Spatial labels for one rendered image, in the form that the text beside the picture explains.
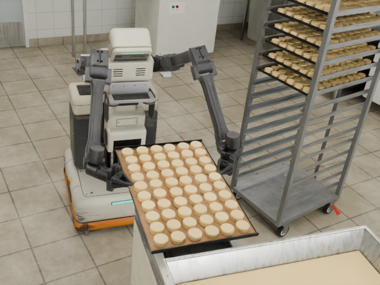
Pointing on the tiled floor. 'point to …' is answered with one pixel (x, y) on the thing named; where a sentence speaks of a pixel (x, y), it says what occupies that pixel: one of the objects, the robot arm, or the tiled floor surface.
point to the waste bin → (254, 18)
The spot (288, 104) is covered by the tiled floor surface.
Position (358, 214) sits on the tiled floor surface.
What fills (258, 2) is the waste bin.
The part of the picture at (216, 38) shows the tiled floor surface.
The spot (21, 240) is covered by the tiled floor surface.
